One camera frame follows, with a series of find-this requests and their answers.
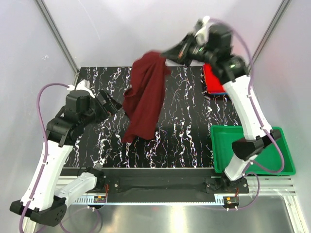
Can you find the folded bright red t-shirt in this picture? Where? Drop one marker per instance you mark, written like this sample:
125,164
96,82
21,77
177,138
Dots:
212,83

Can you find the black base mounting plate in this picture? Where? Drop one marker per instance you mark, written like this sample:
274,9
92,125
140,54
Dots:
156,186

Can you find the folded blue t-shirt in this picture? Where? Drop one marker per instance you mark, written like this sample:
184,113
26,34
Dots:
217,93

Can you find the aluminium front rail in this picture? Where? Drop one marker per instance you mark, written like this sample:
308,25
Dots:
184,205

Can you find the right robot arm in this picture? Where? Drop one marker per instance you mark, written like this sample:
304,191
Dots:
212,45

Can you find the right connector box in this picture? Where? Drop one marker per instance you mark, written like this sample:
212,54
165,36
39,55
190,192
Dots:
232,200

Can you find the green plastic tray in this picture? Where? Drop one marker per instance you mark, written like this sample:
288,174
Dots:
223,136

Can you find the connector box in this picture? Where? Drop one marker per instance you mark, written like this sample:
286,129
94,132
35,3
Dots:
100,199
232,200

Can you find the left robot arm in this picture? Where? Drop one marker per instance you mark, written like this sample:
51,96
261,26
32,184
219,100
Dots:
42,202

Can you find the left aluminium frame post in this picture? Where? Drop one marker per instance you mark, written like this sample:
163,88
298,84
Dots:
54,30

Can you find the aluminium frame post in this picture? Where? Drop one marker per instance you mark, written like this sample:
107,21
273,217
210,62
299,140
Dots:
54,30
280,12

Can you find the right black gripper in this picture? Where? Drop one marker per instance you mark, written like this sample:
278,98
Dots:
179,53

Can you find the left connector box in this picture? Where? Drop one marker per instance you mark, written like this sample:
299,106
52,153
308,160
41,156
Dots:
100,199

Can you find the dark red t-shirt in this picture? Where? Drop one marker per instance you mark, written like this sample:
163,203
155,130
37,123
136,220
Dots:
143,101

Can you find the right aluminium frame post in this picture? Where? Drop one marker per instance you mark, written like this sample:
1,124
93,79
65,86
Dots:
280,12

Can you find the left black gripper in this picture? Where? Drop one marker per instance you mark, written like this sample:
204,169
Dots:
108,108

